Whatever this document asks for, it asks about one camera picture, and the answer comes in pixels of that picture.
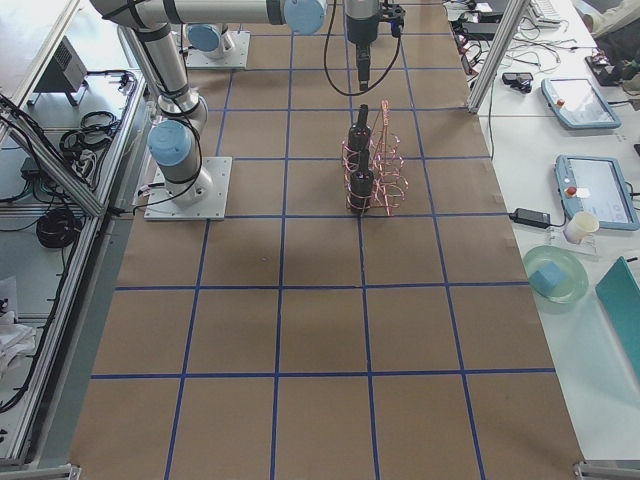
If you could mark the teach pendant far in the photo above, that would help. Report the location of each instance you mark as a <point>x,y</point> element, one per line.
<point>578,104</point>

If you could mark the grey control box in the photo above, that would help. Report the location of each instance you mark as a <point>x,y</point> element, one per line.
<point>65,73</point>

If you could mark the aluminium frame post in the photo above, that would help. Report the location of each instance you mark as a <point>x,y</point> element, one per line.
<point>505,32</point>

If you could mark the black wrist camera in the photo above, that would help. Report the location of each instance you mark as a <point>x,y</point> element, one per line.
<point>394,15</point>

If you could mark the dark wine bottle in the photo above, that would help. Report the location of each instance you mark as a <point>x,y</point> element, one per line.
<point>360,184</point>
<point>358,137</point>

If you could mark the teach pendant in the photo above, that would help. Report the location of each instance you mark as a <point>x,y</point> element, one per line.
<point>578,104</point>
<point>595,185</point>

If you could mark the blue foam block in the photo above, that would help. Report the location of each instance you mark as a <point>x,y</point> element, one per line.
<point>547,277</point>

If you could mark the black power adapter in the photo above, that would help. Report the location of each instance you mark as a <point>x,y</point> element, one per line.
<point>533,218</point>

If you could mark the black webcam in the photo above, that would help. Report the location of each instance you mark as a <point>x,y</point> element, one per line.
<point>520,81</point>

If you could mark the white paper cup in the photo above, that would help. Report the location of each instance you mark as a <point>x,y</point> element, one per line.
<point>581,225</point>

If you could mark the dark wine bottle far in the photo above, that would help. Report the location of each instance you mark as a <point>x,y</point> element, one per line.
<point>358,137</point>

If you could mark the green glass plate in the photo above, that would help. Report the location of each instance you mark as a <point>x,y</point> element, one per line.
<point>576,284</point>

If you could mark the teal board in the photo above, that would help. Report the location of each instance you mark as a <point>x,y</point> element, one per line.
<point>618,293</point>

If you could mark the white crumpled cloth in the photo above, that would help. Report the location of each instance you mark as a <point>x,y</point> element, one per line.
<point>16,340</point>

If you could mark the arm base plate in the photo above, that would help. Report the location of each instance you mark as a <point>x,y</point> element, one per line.
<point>237,59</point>
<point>206,199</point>

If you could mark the copper wire wine basket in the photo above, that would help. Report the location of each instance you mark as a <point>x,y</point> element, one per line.
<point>390,185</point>

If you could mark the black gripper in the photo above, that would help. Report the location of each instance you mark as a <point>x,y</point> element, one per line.
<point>361,29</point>

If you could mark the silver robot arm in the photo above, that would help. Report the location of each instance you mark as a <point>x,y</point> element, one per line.
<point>175,143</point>
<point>211,40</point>

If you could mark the dark wine bottle near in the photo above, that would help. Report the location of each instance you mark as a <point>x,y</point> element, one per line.
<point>360,184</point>

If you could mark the teach pendant near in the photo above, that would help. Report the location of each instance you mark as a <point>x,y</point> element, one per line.
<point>595,185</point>

